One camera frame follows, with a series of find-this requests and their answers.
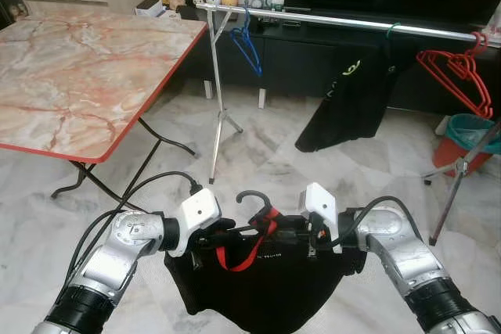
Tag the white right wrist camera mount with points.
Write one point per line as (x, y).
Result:
(317, 205)

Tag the green plastic hanger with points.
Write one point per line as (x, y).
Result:
(391, 31)

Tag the black fonemax print shirt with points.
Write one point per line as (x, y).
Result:
(344, 107)

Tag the small grey totoro figurine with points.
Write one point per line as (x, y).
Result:
(255, 1)

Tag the black plastic hanger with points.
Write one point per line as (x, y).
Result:
(252, 193)

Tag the marble top folding table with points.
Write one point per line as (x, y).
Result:
(78, 76)

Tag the red plastic hangers bunch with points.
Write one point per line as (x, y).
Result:
(454, 64)

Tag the black shirt red collar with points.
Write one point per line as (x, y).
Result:
(258, 295)

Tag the silver metal clothes rack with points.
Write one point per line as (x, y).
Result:
(313, 19)

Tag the white box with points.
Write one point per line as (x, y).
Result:
(149, 7)

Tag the red waste bin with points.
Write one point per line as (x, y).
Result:
(450, 154)

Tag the blue plastic hangers bunch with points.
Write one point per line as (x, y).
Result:
(244, 51)

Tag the black television console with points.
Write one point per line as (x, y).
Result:
(290, 60)

